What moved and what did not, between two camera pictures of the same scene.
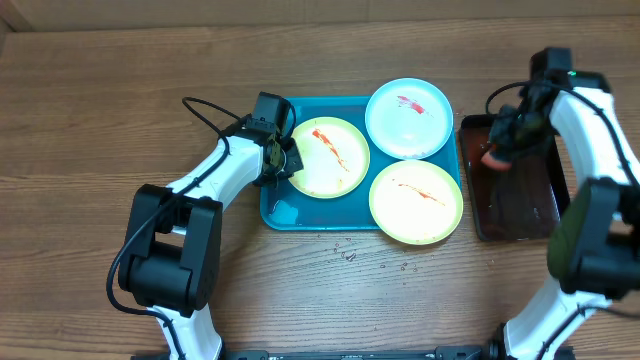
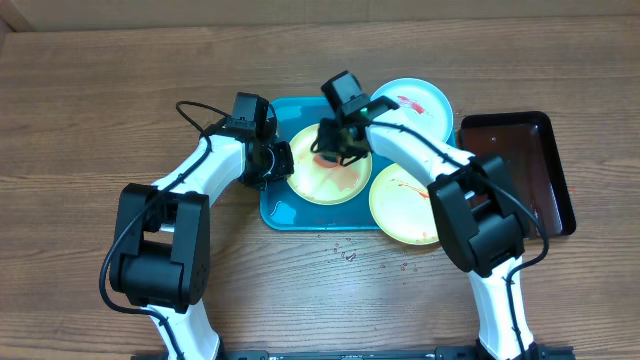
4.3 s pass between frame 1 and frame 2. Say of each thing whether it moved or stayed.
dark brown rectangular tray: stayed
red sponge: moved
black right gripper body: moved
